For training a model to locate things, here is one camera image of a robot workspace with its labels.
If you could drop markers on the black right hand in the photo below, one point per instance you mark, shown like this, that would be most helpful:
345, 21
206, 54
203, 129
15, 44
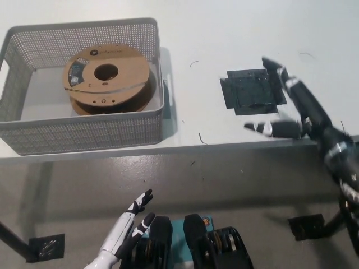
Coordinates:
314, 112

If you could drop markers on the white and black left hand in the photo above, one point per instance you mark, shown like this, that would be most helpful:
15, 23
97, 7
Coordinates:
120, 232

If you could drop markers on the cardboard filament spool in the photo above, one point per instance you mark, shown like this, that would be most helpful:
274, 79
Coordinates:
120, 92

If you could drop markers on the black filament scrap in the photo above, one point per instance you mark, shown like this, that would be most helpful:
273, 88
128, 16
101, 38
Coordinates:
342, 125
200, 138
307, 54
194, 62

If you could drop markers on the black tape patch on table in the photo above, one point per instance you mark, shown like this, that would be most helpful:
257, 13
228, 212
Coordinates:
249, 89

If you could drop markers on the black and teal robot torso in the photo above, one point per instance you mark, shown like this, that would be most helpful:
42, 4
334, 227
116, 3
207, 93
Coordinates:
193, 241

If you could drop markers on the grey perforated basket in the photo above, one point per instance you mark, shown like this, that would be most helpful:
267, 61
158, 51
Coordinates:
84, 134

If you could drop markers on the black table leg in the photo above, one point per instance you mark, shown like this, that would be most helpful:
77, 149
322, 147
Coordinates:
335, 224
15, 241

